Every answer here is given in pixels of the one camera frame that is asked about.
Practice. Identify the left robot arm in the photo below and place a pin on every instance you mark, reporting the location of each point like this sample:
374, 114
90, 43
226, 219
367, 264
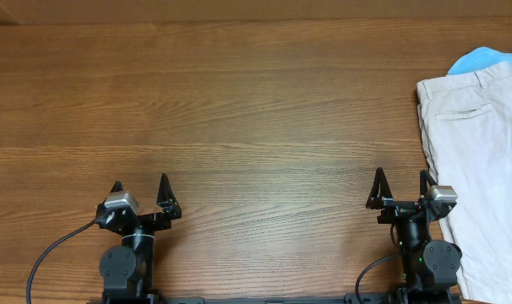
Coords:
128, 269

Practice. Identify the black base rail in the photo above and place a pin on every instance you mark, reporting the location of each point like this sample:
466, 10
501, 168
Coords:
350, 298

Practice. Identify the light blue garment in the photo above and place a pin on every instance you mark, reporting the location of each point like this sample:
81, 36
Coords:
480, 58

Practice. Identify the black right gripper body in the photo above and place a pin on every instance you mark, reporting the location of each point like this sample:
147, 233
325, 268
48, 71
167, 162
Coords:
397, 209

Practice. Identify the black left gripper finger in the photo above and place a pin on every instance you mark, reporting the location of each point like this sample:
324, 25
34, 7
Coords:
166, 199
117, 187

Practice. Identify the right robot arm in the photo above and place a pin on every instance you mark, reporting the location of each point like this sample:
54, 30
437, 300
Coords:
429, 266

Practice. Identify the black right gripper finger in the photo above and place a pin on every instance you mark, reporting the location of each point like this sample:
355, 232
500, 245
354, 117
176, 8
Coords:
380, 196
426, 181

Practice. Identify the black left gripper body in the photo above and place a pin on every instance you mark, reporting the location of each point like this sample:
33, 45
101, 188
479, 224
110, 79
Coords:
154, 221

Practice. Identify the beige khaki shorts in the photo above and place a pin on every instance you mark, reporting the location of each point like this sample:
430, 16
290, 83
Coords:
466, 128

